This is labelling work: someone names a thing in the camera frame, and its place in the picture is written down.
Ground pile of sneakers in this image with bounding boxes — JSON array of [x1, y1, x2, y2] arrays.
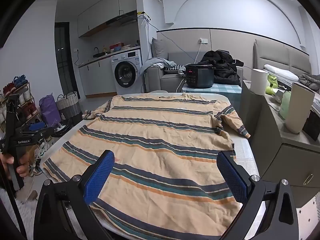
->
[[27, 140, 52, 177]]

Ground grey garment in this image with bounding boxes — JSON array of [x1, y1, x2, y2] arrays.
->
[[141, 57, 177, 75]]

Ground kitchen cabinets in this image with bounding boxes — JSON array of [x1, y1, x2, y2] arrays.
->
[[78, 46, 142, 97], [77, 0, 137, 38]]

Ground light green bottle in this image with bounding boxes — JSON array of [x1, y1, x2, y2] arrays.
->
[[279, 91, 292, 119]]

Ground upper kitchen cabinets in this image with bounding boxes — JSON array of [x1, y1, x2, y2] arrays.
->
[[77, 0, 137, 38]]

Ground range hood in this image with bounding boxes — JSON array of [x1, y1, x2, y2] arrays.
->
[[106, 11, 138, 25]]

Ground white paper towel roll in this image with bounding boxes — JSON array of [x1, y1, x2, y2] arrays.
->
[[250, 69, 268, 95]]

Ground green plush toy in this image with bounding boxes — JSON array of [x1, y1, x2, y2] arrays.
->
[[265, 74, 280, 95]]

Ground black jacket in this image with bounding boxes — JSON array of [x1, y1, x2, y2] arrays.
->
[[197, 50, 244, 86]]

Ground white pillow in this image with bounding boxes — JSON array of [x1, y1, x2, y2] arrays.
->
[[264, 64, 299, 82]]

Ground lower kitchen cabinets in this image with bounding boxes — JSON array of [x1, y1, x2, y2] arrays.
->
[[78, 46, 142, 97]]

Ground white washing machine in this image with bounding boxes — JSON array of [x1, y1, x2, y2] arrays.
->
[[111, 49, 143, 95]]

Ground beige bed headboard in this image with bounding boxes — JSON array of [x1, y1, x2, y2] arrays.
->
[[254, 39, 312, 75]]

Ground dark door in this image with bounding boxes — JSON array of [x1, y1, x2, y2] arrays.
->
[[54, 22, 78, 93]]

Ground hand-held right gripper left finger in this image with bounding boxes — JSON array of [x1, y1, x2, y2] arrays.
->
[[33, 150, 115, 240]]

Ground checked tablecloth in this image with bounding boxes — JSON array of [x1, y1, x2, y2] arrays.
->
[[37, 93, 266, 240]]

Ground woven basket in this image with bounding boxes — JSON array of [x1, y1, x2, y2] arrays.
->
[[55, 91, 82, 119]]

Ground grey back cushion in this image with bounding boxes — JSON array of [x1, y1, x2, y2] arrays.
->
[[152, 37, 170, 60]]

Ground white power cable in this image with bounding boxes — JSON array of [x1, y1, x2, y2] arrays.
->
[[176, 42, 203, 93]]

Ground black electric pressure cooker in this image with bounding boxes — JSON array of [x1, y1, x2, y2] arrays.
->
[[184, 64, 216, 89]]

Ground tall beige container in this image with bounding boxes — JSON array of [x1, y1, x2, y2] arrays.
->
[[285, 82, 315, 134]]

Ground black cable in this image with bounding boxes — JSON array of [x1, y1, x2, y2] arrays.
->
[[0, 165, 27, 240]]

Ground person's left hand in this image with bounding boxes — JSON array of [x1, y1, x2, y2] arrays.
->
[[0, 152, 30, 180]]

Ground purple bag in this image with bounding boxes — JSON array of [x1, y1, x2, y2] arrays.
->
[[39, 93, 62, 125]]

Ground teal checked cloth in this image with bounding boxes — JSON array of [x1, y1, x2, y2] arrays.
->
[[181, 82, 243, 95]]

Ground black box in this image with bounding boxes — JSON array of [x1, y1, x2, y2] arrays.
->
[[302, 110, 320, 142]]

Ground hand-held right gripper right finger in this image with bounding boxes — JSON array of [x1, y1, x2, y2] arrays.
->
[[216, 151, 299, 240]]

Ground shoe rack with shoes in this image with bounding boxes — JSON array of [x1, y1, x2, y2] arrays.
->
[[0, 75, 43, 133]]

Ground grey blanket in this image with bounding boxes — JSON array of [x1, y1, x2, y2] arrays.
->
[[299, 73, 320, 93]]

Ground grey sofa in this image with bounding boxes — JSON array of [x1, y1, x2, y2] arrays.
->
[[145, 37, 244, 93]]

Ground houndstooth cushion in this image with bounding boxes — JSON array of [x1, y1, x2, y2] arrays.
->
[[164, 64, 187, 75]]

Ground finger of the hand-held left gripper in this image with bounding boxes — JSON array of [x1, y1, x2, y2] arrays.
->
[[28, 122, 48, 132], [37, 127, 55, 138]]

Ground striped beige shirt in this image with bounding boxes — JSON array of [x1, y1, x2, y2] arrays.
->
[[40, 92, 251, 240]]

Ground grey side cabinet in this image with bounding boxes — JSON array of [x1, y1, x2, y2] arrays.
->
[[240, 80, 320, 208]]

